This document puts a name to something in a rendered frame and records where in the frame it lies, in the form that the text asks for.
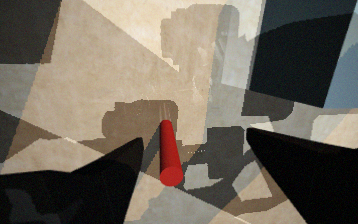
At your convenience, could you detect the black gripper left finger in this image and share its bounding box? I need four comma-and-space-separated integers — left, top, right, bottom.
0, 137, 144, 224

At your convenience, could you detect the red peg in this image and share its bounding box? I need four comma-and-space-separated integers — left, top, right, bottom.
159, 120, 183, 186

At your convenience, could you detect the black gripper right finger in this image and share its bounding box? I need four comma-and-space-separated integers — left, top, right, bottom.
246, 127, 358, 224

